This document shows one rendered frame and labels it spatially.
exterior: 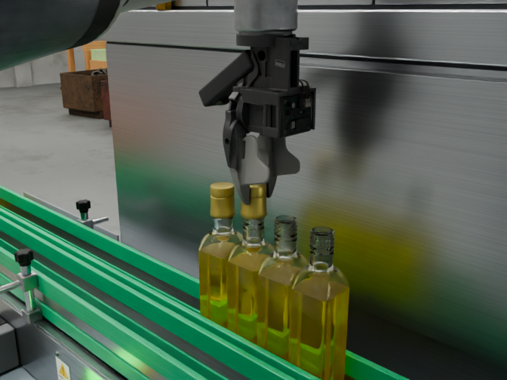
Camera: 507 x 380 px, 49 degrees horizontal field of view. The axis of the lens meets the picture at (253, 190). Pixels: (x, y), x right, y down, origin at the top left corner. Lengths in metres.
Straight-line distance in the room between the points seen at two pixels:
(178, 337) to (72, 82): 7.28
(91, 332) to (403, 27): 0.63
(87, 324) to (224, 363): 0.24
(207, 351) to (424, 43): 0.50
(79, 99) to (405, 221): 7.36
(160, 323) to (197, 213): 0.28
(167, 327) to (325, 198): 0.31
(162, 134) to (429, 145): 0.57
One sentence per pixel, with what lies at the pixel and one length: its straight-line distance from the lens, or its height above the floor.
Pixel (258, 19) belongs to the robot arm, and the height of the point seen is 1.38.
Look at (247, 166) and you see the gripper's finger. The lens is 0.69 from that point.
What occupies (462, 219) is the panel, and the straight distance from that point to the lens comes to 0.72.
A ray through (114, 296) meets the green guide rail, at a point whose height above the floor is 0.94.
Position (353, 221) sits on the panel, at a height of 1.11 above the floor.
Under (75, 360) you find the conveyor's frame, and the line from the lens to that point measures 0.95.
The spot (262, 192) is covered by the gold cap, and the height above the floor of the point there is 1.17.
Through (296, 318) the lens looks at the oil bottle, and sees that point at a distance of 0.71.
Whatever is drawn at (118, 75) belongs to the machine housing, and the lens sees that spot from 1.21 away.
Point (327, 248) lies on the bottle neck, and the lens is 0.67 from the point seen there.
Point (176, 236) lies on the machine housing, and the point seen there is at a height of 0.95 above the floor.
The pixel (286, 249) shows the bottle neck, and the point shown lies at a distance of 0.71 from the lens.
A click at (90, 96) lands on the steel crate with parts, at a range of 7.78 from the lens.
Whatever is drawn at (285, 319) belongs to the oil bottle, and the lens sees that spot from 0.73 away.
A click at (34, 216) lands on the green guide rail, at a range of 1.42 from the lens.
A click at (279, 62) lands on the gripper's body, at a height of 1.34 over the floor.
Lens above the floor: 1.39
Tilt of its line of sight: 18 degrees down
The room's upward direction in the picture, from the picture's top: straight up
